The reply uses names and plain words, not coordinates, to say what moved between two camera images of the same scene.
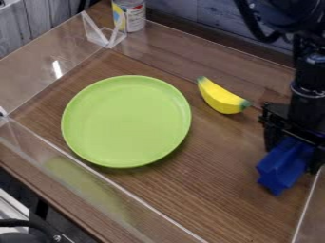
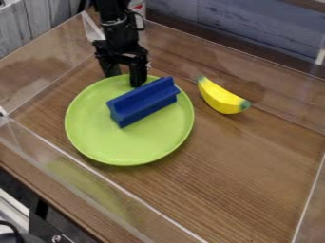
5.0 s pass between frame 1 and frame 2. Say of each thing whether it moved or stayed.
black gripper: moved
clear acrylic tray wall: stayed
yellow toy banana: stayed
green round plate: stayed
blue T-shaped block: moved
